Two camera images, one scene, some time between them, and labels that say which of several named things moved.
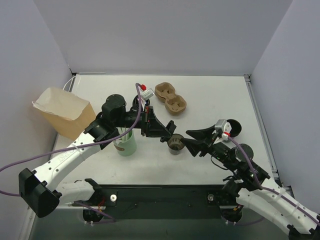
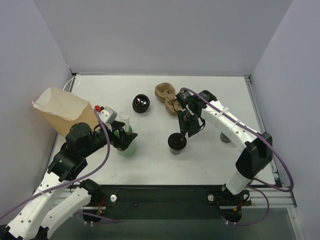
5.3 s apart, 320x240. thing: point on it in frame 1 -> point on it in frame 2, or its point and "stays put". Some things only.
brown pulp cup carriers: [165, 92] stays put
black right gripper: [208, 144] -> [189, 125]
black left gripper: [146, 122] -> [119, 135]
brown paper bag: [70, 116] stays put
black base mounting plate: [162, 202] stays put
